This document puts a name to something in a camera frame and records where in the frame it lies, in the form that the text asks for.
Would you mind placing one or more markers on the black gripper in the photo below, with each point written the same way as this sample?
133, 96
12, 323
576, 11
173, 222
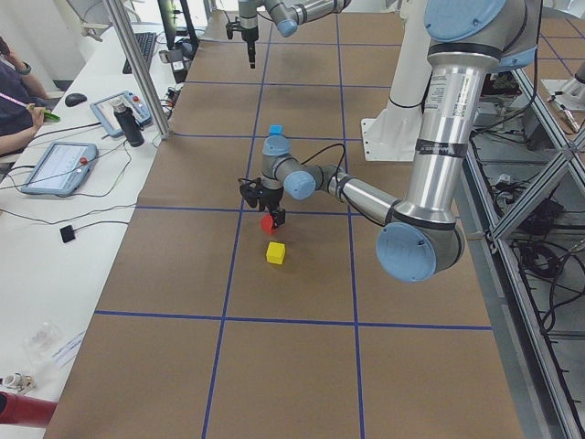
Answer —
272, 198
249, 39

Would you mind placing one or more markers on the red cube block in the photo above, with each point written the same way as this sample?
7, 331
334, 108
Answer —
268, 224

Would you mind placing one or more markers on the blue cube block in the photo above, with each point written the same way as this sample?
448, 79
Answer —
276, 130

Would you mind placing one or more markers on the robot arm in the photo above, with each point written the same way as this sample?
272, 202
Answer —
287, 18
449, 47

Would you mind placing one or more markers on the yellow cube block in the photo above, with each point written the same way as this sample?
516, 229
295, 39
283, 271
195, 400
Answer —
275, 252

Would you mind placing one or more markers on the black keyboard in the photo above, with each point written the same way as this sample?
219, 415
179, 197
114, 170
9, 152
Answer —
146, 42

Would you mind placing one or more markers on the black water bottle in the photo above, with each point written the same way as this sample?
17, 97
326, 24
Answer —
125, 118

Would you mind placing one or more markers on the far blue teach pendant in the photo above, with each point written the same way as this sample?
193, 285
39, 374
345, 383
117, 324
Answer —
105, 111

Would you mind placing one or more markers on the blue teach pendant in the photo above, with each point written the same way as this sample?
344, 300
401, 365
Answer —
105, 111
61, 169

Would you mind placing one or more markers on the black computer mouse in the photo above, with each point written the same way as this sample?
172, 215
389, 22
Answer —
74, 99

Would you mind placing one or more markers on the small black square pad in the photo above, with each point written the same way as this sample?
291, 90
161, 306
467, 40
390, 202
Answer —
67, 234

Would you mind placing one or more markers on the near blue teach pendant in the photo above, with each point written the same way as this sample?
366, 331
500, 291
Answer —
61, 169

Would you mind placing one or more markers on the seated person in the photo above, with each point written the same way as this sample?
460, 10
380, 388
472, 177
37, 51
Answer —
22, 117

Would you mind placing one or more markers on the red cylinder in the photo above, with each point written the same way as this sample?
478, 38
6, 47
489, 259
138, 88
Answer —
26, 411

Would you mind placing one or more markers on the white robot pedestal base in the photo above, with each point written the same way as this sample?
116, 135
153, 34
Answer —
392, 136

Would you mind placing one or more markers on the aluminium frame post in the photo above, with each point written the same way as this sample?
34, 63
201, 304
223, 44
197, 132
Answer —
141, 73

